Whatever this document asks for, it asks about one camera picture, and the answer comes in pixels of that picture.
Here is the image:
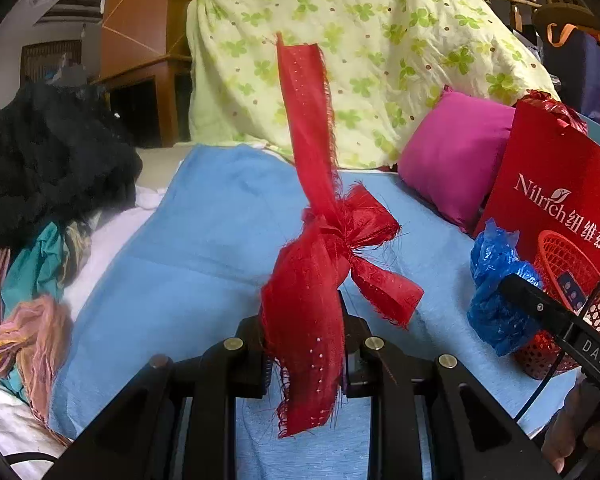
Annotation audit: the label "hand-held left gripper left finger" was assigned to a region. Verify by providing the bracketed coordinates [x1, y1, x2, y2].
[44, 315, 272, 480]

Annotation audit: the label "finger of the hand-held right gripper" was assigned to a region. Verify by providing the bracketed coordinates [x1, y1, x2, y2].
[499, 275, 578, 333]

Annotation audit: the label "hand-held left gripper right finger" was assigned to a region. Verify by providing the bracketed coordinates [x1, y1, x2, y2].
[337, 291, 562, 480]

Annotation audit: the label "blue plastic bag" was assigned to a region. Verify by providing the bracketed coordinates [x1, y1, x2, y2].
[467, 219, 548, 357]

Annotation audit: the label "red mesh basket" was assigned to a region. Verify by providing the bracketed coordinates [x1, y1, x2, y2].
[512, 230, 600, 381]

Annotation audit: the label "red fabric ribbon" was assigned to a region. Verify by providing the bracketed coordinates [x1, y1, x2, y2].
[259, 32, 425, 438]

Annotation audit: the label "person's right hand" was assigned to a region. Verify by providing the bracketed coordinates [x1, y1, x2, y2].
[541, 382, 600, 476]

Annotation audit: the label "small blue box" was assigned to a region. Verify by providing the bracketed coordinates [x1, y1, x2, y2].
[557, 272, 587, 307]

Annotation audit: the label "light blue blanket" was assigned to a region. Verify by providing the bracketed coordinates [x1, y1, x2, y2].
[47, 144, 581, 480]

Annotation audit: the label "red paper bag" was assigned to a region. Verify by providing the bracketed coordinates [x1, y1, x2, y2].
[472, 91, 600, 311]

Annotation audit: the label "pink pillow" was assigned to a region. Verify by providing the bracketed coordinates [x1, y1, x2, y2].
[397, 87, 517, 233]

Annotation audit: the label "white cloth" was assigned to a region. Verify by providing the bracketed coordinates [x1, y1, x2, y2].
[0, 187, 173, 471]

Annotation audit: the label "pile of colourful clothes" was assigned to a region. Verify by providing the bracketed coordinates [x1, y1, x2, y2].
[0, 210, 103, 443]

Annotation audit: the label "teal cloth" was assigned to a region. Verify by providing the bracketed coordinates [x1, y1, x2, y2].
[1, 222, 78, 311]

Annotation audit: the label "black cloth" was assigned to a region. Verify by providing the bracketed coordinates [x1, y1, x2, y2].
[0, 82, 143, 248]

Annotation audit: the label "green floral blanket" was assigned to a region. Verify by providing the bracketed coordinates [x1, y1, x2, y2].
[186, 0, 561, 171]

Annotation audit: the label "wooden cabinet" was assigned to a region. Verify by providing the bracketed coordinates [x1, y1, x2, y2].
[92, 0, 208, 148]

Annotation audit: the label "black cable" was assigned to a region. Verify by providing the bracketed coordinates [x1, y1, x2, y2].
[512, 260, 600, 423]

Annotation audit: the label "dark blue bag orange handles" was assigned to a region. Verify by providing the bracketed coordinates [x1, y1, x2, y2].
[532, 4, 600, 123]

